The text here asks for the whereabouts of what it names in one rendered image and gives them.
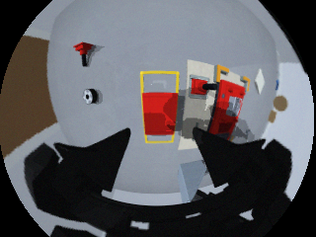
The black toy wheel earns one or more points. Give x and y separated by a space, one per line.
90 96

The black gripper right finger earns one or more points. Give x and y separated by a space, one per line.
223 158

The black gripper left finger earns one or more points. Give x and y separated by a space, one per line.
101 160

